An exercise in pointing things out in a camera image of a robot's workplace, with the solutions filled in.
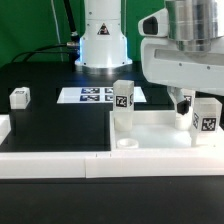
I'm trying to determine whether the white square table top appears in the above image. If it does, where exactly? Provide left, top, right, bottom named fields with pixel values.
left=110, top=110, right=224, bottom=157

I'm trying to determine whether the white U-shaped obstacle fence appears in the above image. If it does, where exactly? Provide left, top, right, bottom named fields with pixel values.
left=0, top=112, right=224, bottom=180

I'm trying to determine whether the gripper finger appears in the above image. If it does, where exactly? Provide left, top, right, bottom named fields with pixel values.
left=167, top=86, right=190, bottom=115

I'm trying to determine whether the white marker sheet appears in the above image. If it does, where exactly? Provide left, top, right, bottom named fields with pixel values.
left=57, top=87, right=146, bottom=104

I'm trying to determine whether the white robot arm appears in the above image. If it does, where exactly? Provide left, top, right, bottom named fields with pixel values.
left=75, top=0, right=224, bottom=114

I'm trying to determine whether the black upright cable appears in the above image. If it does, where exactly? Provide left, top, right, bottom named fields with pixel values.
left=63, top=0, right=80, bottom=38

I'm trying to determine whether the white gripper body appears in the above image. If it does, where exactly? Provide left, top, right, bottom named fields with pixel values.
left=138, top=8, right=224, bottom=96

